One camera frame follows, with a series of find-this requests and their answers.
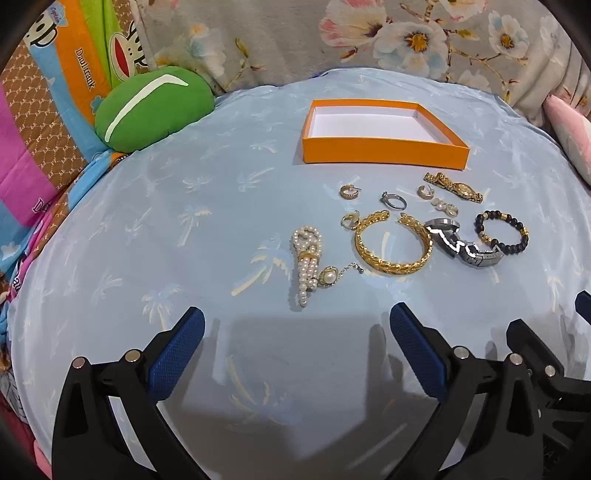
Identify grey floral blanket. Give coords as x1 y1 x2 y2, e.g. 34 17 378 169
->
134 0 591 126

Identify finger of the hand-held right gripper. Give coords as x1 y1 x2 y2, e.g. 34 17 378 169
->
574 290 591 325
505 318 591 480

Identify black bead bracelet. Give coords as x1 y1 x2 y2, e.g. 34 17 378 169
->
474 210 530 255

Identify orange cardboard box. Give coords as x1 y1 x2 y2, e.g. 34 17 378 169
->
302 99 471 171

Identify gold watch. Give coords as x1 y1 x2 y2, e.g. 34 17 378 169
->
424 172 484 204

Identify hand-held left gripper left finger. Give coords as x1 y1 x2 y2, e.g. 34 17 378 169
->
52 306 206 480

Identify light blue palm print sheet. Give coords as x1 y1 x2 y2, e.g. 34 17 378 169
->
9 68 591 480

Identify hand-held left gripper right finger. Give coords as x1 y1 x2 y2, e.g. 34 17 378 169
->
389 302 543 480

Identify pearl bracelet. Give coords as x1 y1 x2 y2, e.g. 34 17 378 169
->
288 225 362 309

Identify pink pillow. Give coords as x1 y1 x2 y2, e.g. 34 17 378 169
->
542 95 591 186

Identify silver metal watch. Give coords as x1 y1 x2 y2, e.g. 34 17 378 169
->
425 218 505 268

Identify gold twisted cuff bangle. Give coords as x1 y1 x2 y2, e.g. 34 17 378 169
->
355 210 433 276

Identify green cushion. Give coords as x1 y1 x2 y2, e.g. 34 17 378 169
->
95 66 215 152

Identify colourful cartoon printed blanket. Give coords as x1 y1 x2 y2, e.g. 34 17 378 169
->
0 0 158 462

